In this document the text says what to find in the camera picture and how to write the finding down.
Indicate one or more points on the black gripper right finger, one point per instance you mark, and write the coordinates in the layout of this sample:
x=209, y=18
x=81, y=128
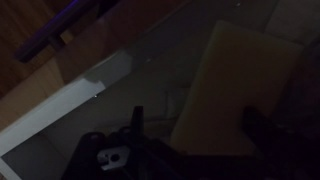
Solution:
x=273, y=140

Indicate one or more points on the white kitchen drawer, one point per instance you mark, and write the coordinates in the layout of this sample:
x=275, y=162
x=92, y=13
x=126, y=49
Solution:
x=66, y=103

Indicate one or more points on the yellow dish washing sponge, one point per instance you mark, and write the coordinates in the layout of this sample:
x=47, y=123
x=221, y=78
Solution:
x=233, y=93

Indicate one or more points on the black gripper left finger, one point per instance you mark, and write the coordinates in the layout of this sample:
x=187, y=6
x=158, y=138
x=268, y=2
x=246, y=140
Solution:
x=100, y=156

